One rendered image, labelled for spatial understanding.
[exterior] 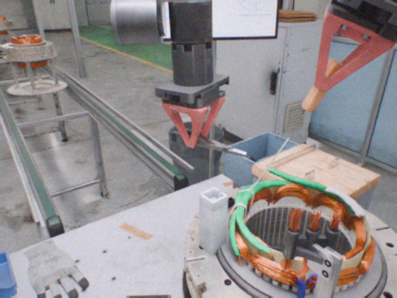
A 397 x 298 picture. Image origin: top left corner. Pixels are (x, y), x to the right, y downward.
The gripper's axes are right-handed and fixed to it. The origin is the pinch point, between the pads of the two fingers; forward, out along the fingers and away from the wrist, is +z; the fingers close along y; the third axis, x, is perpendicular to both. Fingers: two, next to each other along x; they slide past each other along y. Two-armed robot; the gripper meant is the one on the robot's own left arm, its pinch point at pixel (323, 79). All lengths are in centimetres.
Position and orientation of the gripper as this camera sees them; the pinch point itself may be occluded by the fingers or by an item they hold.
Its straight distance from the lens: 38.5
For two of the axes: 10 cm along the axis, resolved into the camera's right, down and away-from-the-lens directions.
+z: -3.0, 7.5, 5.9
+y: -3.5, 4.8, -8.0
